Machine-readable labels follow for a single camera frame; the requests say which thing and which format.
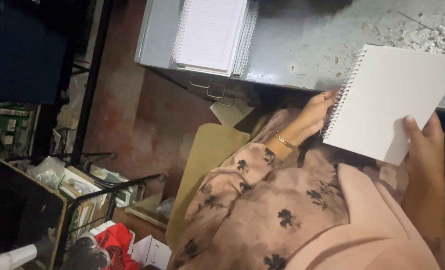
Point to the person's left hand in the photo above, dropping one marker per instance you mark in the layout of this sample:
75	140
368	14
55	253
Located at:
308	118

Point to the person's right hand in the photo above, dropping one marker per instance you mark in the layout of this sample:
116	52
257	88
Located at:
428	153

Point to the person's left fingers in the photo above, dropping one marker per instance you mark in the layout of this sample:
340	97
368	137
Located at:
326	100

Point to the white spiral notebook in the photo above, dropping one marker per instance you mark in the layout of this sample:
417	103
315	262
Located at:
383	101

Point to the beige paper sheet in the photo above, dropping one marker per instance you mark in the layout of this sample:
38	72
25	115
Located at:
230	112

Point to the stack of spiral notebooks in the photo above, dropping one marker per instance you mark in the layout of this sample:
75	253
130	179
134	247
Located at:
243	41

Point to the pile of white paper scraps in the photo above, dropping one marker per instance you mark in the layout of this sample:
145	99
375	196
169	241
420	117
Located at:
430	37

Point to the pink floral dress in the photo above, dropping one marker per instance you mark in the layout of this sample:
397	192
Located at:
267	210

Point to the lined spiral notebook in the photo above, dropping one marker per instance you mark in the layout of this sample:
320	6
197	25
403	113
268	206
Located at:
209	33

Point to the plain pink scarf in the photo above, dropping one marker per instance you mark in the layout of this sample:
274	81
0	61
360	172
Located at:
361	232

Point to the tan cardboard sheet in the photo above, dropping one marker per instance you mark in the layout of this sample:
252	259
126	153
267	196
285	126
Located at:
207	168

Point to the flat brown tray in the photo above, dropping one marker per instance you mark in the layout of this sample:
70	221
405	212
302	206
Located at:
147	210

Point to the white cardboard box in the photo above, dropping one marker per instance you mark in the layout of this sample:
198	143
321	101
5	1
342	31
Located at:
152	252

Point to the heap of boxes and papers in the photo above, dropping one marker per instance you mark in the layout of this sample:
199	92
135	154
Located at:
91	191

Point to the red plastic bag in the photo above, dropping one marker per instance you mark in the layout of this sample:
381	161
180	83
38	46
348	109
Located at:
113	243

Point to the black plastic bag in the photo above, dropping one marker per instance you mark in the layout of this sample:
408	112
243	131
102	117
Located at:
84	255

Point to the clear plastic bag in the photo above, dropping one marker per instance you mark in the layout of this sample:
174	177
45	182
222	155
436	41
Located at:
48	171

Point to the dark blue cabinet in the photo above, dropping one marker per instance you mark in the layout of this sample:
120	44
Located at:
23	52

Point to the green circuit board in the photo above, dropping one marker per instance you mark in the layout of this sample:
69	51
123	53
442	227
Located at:
3	127

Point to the black board with brown edge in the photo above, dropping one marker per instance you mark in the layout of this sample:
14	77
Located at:
19	210

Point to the white plastic tube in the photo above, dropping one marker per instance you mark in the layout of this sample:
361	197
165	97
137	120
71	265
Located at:
10	258

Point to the black metal post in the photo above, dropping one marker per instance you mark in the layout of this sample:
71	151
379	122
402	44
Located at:
91	78

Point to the black metal frame rack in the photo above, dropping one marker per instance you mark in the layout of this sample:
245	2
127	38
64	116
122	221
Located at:
106	191

